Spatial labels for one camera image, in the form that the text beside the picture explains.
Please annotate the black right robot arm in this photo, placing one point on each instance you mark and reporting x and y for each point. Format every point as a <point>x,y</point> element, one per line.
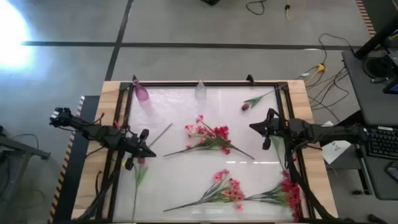
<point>326,132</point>

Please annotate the white glossy table sheet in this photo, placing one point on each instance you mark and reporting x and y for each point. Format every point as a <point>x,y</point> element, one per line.
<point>186,186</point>

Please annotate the purple glass vase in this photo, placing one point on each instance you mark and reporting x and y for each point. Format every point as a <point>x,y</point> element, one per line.
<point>141,92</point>

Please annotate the dark grey desk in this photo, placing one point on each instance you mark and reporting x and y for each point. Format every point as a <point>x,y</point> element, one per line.
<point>370,102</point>

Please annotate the dark purple artificial tulip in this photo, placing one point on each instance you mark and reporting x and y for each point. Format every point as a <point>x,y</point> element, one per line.
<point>245,107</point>

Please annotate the black floor object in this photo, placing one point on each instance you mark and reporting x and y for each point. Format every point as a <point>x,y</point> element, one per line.
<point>211,2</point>

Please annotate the black striped-edge platform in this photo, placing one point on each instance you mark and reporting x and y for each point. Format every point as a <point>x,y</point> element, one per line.
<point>382,12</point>
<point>74,174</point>

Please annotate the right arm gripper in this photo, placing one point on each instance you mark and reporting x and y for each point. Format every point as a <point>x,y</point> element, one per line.
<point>281,128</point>

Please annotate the red artificial flower spray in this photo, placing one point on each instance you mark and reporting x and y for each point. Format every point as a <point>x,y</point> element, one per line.
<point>222,130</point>
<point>290,189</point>

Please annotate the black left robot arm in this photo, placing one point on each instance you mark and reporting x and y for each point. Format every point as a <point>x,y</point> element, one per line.
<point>93,132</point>

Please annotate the black metal table frame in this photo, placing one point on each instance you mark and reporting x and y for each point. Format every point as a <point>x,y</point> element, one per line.
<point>217,84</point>

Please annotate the yellow power plug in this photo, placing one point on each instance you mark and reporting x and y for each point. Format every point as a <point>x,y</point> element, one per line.
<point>321,67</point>

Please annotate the dark red artificial tulip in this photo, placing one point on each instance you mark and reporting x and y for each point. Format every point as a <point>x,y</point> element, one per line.
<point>141,160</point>

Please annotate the black phone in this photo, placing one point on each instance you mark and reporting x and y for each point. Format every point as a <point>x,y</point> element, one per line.
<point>393,171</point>

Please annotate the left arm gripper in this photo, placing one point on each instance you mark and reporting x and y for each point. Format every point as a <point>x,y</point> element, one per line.
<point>129,144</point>

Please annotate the white cardboard box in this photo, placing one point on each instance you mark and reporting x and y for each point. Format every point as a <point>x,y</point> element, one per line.
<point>335,149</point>

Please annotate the black frame clamp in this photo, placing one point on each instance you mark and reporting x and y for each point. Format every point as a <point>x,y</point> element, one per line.
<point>134,78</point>
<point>250,78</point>

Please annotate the device with blue screen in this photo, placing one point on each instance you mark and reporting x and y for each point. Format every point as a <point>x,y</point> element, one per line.
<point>392,87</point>

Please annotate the grey metal stand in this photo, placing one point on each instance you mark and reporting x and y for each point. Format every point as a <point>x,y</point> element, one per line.
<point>18,149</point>

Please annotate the black computer keyboard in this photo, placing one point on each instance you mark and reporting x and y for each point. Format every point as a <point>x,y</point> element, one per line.
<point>384,141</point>

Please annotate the clear glass vase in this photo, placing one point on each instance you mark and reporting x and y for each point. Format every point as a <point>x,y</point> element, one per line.
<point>201,91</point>

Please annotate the pink artificial flower spray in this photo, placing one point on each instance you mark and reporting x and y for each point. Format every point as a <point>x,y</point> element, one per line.
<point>200,118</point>
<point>233,191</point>

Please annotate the black monitor stand pole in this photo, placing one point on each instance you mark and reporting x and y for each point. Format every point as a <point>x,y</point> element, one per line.
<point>376,39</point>

